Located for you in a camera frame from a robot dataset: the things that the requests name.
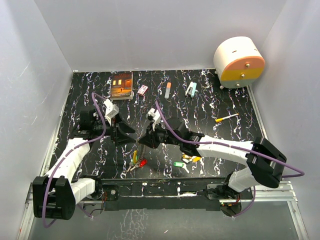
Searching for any paperback book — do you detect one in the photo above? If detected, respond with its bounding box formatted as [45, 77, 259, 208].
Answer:
[109, 72, 134, 101]

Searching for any large keyring with yellow handle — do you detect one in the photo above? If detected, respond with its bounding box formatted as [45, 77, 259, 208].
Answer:
[131, 144, 146, 168]

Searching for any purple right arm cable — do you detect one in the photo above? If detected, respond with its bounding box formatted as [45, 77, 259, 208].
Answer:
[154, 100, 305, 217]

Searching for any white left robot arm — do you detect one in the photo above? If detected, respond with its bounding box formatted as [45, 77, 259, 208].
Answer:
[32, 107, 135, 220]

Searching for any small red white box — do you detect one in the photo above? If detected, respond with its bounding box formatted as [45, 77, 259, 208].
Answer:
[137, 85, 148, 96]

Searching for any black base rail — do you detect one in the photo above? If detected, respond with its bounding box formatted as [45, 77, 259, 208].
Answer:
[82, 176, 253, 212]

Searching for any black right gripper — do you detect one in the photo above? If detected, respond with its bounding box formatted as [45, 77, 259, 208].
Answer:
[138, 120, 182, 149]

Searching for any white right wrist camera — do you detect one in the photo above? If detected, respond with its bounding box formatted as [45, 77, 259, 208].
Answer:
[146, 108, 161, 131]

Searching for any yellow white pen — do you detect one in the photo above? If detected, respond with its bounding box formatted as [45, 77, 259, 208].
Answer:
[215, 113, 239, 123]

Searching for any white blue stapler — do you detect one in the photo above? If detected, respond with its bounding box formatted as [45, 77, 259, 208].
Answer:
[185, 81, 197, 98]

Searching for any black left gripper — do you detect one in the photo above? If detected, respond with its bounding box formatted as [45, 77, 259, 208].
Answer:
[93, 114, 136, 146]

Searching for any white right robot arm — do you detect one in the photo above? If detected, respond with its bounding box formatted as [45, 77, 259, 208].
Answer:
[138, 117, 287, 199]

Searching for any red tag key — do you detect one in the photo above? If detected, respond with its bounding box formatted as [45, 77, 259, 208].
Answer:
[139, 159, 147, 168]

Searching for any white round drawer cabinet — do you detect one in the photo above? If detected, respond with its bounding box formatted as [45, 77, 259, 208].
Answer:
[213, 36, 266, 89]

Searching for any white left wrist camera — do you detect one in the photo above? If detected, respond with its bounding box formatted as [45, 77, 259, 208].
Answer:
[103, 98, 119, 126]

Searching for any green key tag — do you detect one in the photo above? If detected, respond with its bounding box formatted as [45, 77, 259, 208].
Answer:
[173, 161, 185, 168]

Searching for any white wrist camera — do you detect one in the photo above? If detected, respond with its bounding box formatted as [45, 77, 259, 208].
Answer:
[146, 108, 161, 131]
[103, 98, 119, 126]

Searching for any orange grey eraser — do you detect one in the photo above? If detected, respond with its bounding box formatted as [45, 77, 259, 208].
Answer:
[164, 82, 172, 99]

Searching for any aluminium frame rail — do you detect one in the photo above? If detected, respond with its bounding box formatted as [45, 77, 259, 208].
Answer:
[26, 180, 298, 203]

